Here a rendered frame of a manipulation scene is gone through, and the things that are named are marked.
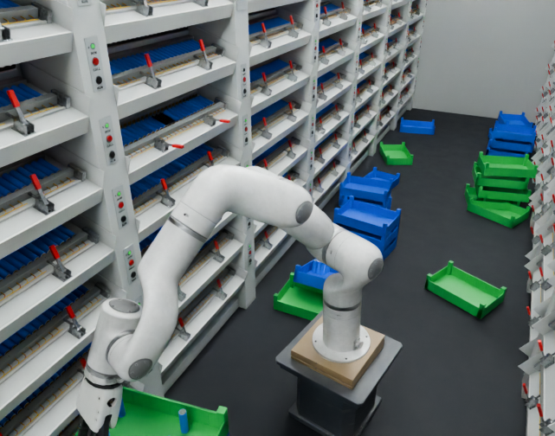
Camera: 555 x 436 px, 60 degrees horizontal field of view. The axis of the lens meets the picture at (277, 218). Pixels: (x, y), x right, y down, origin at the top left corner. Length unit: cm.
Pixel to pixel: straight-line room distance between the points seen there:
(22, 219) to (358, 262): 83
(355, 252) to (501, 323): 121
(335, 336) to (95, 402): 78
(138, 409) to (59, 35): 88
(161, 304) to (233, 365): 111
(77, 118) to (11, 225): 28
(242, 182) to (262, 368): 115
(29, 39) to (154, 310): 60
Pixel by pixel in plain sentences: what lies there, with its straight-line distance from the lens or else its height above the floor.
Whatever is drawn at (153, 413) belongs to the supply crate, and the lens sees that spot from 129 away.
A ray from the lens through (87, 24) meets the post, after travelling 125.
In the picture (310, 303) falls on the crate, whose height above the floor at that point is 0.
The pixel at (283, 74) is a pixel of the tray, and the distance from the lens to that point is 234.
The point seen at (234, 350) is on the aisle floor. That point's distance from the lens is 210.
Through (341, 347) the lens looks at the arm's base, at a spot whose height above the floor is 36.
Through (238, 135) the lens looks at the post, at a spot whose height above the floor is 84.
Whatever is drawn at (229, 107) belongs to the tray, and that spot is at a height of 95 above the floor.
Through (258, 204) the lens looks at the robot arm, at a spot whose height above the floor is 99.
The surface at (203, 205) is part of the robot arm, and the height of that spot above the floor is 102.
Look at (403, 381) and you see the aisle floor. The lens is 204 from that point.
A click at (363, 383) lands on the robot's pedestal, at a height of 28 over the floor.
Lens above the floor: 146
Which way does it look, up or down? 29 degrees down
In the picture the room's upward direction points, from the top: straight up
